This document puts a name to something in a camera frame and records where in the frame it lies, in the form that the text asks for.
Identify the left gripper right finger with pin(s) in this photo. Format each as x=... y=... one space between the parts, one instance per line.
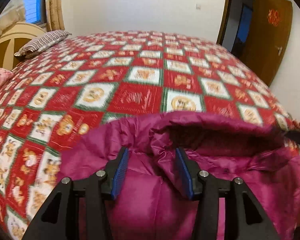
x=226 y=208

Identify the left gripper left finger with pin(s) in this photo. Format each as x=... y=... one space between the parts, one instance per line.
x=58 y=217

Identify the magenta puffer jacket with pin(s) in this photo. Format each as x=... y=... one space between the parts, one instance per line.
x=171 y=157

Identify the red patterned bedspread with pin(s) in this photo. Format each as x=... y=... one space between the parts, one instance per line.
x=85 y=82

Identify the striped grey pillow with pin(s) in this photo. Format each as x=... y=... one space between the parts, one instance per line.
x=42 y=43

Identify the beige wooden headboard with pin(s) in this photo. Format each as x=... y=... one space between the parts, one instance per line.
x=13 y=39

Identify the brown wooden door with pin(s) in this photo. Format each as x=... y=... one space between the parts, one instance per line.
x=260 y=49

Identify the red door decoration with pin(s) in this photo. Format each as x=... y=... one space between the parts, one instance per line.
x=274 y=17

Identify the beige right curtain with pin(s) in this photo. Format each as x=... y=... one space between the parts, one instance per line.
x=54 y=15

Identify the beige curtain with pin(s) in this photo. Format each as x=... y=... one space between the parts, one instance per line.
x=54 y=15
x=13 y=12

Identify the beige left curtain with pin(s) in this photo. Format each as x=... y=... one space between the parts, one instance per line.
x=13 y=12

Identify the blue window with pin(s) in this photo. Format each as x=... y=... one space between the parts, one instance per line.
x=35 y=11

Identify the brass door handle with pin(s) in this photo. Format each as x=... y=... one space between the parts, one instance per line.
x=279 y=50

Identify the dark door frame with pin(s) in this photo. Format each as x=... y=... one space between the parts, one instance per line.
x=237 y=23

